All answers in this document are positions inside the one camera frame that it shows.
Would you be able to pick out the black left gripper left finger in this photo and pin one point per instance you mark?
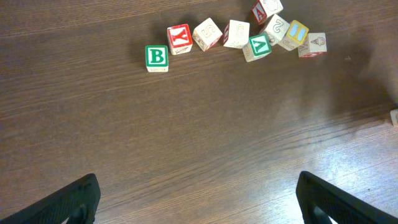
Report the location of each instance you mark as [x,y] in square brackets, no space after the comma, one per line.
[75,203]

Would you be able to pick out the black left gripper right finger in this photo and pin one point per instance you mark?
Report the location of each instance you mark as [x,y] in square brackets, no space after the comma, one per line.
[322,202]

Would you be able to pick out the red E wooden block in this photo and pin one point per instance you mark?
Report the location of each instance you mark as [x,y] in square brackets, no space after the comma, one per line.
[394,117]

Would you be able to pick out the ice cream picture wooden block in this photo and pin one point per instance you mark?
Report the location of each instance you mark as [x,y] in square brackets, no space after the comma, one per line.
[315,44]

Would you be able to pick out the green V wooden block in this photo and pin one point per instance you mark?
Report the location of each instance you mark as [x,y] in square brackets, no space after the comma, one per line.
[257,47]

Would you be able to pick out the wooden block number 8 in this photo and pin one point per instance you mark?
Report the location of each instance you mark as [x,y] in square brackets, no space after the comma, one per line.
[236,34]

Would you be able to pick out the yellow H wooden block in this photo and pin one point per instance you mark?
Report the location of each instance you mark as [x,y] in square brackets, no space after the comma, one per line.
[295,36]

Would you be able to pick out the green B wooden block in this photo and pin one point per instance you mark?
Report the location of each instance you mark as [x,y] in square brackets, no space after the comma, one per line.
[157,58]

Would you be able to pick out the wooden block number 2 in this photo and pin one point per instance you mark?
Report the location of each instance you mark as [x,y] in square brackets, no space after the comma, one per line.
[275,28]

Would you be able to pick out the red A wooden block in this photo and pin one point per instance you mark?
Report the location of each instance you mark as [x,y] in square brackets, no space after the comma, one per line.
[264,9]

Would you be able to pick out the wooden block number 5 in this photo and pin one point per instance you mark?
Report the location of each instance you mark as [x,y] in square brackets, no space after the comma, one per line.
[206,34]

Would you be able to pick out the red Y wooden block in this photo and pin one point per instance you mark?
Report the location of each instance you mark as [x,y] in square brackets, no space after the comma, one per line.
[180,39]

